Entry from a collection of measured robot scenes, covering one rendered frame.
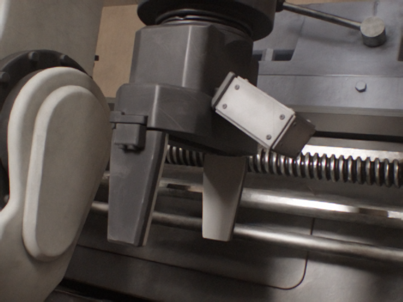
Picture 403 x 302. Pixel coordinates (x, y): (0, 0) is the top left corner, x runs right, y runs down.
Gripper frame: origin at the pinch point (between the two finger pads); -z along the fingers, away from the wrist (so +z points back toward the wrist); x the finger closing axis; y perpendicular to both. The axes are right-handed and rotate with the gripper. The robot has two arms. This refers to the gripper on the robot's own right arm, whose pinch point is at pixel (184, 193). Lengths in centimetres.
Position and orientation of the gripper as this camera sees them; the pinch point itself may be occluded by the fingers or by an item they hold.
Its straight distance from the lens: 30.2
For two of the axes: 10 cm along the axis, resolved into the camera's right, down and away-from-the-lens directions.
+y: -8.6, -0.7, 5.0
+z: 1.2, -9.9, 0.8
